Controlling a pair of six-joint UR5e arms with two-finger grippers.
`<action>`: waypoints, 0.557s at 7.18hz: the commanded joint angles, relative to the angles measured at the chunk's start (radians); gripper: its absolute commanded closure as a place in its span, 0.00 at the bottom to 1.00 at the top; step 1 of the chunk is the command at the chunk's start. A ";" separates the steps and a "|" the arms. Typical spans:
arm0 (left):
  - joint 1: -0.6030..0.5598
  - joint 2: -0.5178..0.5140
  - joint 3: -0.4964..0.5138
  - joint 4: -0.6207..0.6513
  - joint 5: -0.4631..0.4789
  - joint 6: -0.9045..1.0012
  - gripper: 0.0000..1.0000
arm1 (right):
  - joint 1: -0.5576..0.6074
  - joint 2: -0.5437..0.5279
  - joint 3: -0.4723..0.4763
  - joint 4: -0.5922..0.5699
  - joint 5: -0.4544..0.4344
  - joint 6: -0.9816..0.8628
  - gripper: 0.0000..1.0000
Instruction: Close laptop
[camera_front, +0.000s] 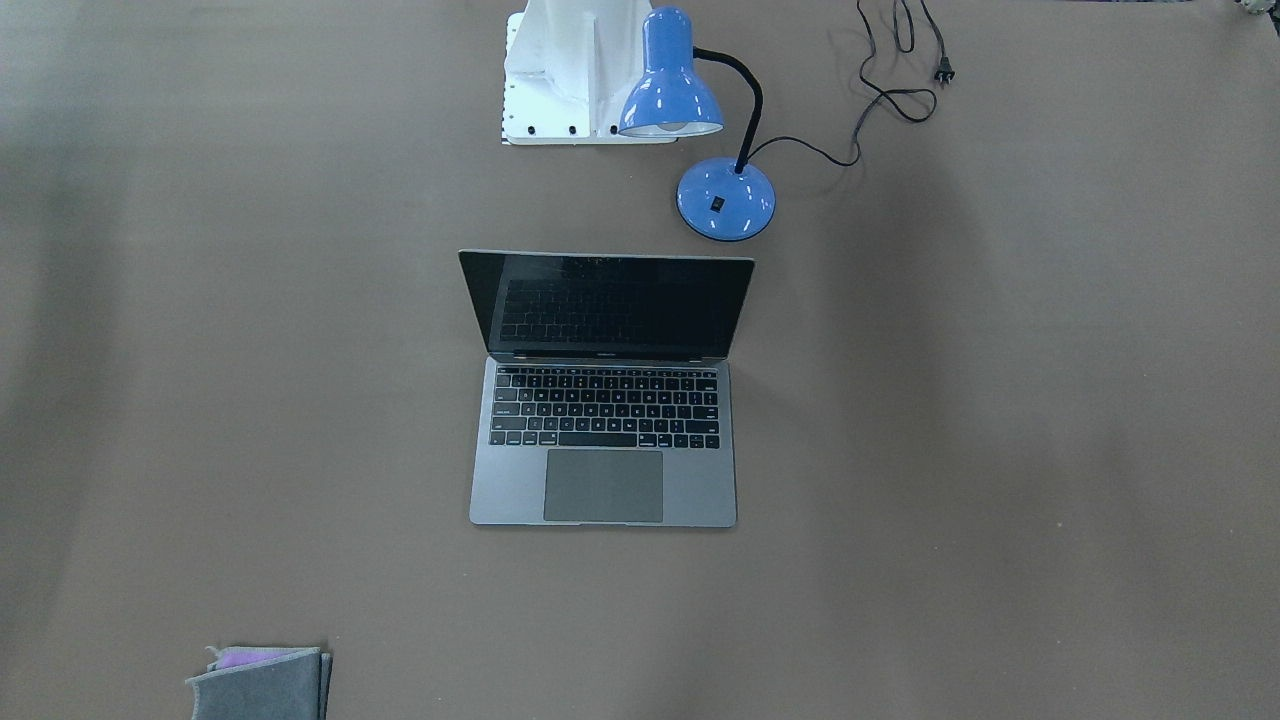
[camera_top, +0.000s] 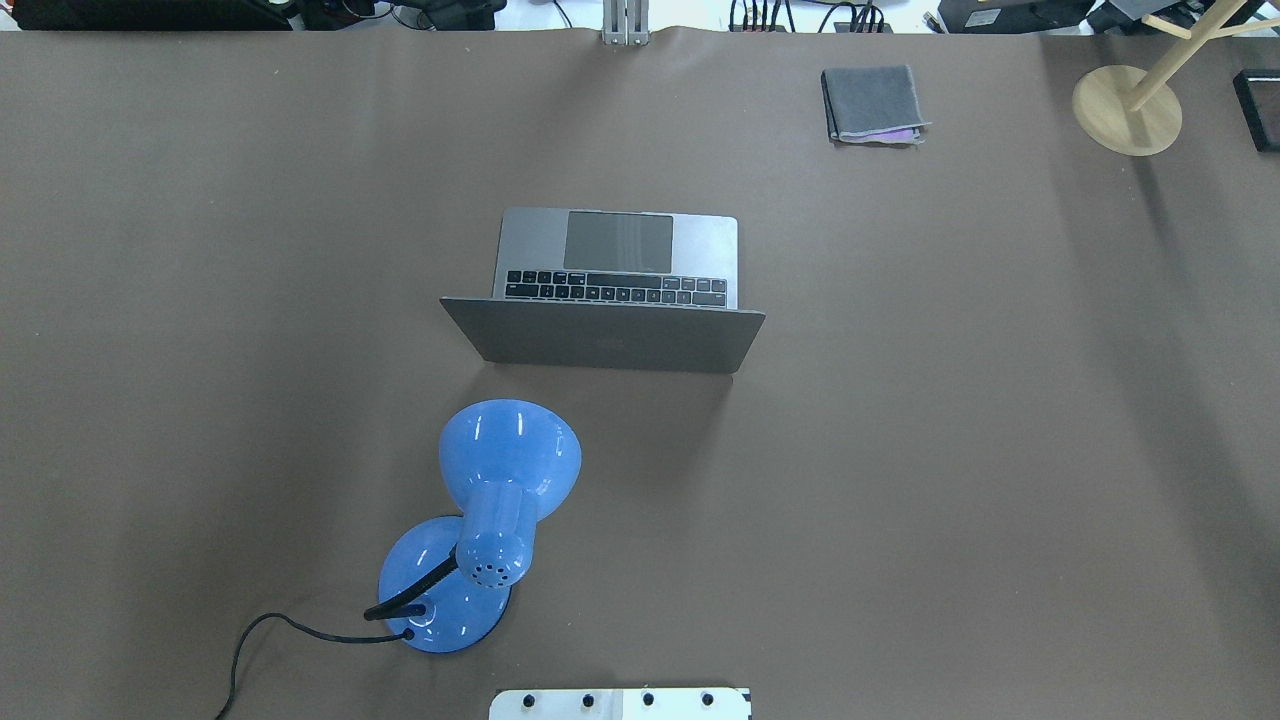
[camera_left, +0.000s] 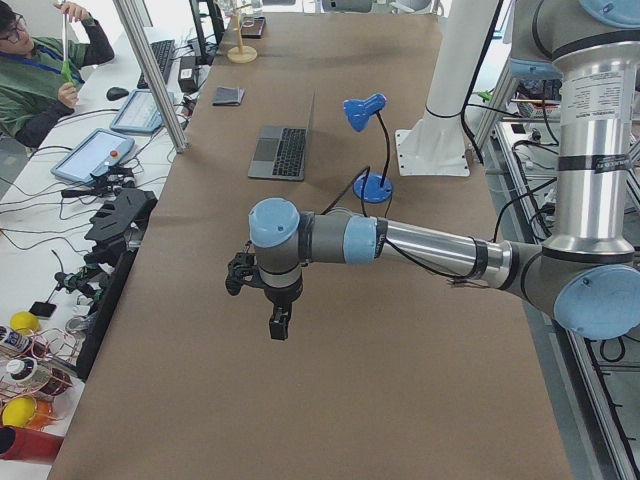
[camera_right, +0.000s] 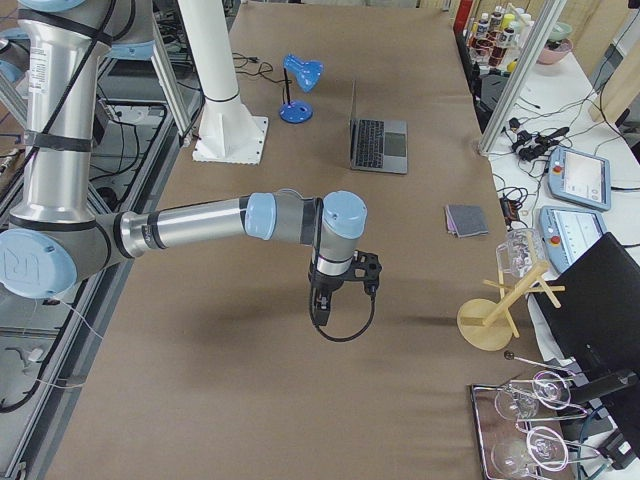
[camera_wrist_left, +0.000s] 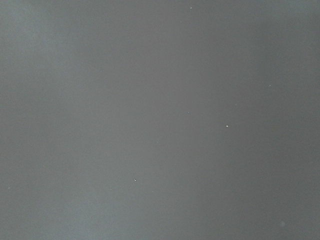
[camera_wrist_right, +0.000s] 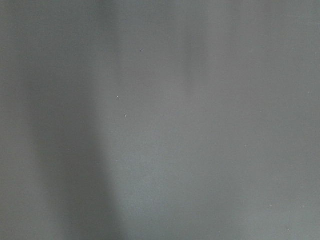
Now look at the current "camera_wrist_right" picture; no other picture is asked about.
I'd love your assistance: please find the grey laptop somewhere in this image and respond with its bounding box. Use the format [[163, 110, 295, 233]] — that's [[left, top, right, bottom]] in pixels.
[[0, 0, 320, 240]]

